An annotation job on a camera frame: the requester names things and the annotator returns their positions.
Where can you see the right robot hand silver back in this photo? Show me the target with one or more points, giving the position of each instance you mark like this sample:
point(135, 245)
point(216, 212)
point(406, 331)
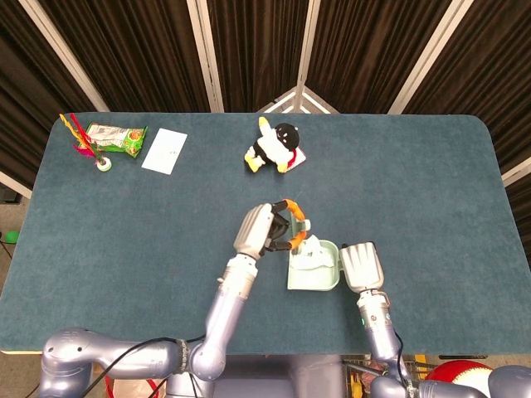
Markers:
point(363, 265)

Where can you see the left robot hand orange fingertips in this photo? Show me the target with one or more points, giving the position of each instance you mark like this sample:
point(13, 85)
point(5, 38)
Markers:
point(253, 230)

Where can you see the white tissue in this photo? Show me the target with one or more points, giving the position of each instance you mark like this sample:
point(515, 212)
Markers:
point(311, 255)

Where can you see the mint green dustpan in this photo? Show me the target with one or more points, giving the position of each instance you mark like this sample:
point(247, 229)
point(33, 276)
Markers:
point(311, 278)

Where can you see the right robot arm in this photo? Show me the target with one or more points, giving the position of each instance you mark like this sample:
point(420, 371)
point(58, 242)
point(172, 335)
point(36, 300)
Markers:
point(379, 327)

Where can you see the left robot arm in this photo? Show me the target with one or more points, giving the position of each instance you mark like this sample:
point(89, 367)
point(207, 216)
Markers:
point(228, 307)

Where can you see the black white penguin plush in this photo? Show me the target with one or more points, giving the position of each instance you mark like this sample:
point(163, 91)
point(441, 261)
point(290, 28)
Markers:
point(271, 145)

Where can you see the white paper envelope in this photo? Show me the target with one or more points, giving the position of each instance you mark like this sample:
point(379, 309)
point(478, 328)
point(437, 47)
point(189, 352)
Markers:
point(164, 151)

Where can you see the yellow plastic toy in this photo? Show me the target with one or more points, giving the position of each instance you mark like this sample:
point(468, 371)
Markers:
point(355, 385)

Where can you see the blue table mat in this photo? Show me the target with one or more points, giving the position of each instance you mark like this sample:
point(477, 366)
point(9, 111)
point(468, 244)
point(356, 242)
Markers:
point(124, 232)

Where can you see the red and white ball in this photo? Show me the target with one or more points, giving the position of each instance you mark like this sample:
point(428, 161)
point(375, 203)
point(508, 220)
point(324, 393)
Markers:
point(456, 371)

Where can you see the grey robot torso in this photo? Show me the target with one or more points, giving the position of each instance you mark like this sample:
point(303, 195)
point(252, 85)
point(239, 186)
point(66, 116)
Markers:
point(265, 377)

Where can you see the green snack bag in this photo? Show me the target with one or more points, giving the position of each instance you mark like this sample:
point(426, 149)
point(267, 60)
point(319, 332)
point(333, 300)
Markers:
point(118, 139)

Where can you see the colourful feather shuttlecock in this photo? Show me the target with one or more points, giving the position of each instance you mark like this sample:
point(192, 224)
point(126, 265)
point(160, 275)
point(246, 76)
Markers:
point(103, 165)

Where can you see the brown pleated folding screen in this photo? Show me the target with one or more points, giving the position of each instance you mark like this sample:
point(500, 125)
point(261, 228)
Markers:
point(257, 49)

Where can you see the white red plastic bag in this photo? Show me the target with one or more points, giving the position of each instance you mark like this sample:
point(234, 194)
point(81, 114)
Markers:
point(132, 389)

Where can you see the green ball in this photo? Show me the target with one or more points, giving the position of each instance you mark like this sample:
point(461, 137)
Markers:
point(10, 236)

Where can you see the black box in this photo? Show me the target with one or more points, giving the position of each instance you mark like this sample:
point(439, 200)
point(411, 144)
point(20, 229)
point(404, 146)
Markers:
point(10, 195)

